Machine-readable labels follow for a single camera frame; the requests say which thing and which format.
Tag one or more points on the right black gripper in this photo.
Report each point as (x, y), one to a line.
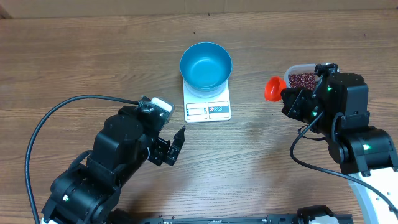
(296, 101)

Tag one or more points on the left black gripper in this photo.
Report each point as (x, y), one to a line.
(160, 149)

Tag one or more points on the orange measuring scoop blue handle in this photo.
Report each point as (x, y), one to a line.
(273, 89)

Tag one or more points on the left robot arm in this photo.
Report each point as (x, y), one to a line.
(91, 187)

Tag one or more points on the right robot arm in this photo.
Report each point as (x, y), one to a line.
(338, 108)

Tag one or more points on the white kitchen scale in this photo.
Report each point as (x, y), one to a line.
(206, 106)

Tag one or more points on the blue bowl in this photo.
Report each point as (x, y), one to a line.
(206, 66)

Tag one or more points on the red beans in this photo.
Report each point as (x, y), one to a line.
(302, 80)

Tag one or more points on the clear plastic container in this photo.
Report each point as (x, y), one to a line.
(305, 68)

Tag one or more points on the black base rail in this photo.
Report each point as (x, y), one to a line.
(317, 214)

